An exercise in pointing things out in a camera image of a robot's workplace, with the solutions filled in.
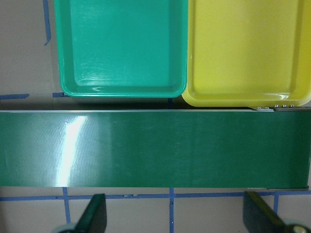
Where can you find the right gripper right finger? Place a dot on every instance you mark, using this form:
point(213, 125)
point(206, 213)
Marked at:
point(258, 217)

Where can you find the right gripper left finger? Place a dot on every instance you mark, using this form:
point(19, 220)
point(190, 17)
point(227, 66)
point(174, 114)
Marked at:
point(93, 219)

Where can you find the green conveyor belt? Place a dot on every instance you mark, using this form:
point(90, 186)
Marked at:
point(171, 148)

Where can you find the yellow plastic tray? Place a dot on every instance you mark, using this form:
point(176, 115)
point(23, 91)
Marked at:
point(244, 53)

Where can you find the green plastic tray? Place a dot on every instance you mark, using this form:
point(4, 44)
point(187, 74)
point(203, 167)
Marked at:
point(122, 48)

